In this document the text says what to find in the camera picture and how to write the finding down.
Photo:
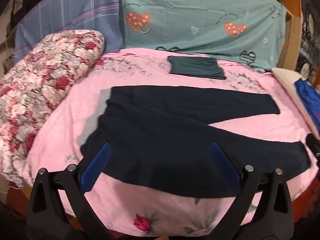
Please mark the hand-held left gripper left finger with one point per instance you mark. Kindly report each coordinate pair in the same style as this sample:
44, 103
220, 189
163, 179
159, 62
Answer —
96, 166

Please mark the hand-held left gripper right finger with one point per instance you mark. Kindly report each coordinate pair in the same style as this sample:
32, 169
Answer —
225, 166

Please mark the dark navy pants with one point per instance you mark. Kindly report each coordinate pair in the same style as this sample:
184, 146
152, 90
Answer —
162, 135

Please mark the pink floral bed sheet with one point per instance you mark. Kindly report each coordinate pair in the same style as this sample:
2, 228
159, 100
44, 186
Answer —
62, 120

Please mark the orange bed side panel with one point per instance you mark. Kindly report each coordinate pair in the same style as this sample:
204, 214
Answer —
298, 205

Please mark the red floral quilt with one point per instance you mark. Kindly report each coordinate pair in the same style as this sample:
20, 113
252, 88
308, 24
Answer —
45, 80

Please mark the cream cushion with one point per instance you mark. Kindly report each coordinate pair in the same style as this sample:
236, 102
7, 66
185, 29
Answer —
285, 82

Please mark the folded dark green garment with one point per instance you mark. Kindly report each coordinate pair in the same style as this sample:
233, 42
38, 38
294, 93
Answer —
195, 66

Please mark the blue folded garment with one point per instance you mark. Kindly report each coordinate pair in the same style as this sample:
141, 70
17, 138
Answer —
308, 97

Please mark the teal heart-print pillow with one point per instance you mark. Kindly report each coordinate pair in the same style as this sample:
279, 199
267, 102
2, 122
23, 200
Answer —
195, 22

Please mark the wooden headboard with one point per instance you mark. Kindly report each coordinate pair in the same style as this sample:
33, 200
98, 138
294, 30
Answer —
291, 30

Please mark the blue plaid pillow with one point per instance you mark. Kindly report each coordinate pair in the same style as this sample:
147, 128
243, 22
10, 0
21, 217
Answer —
70, 10

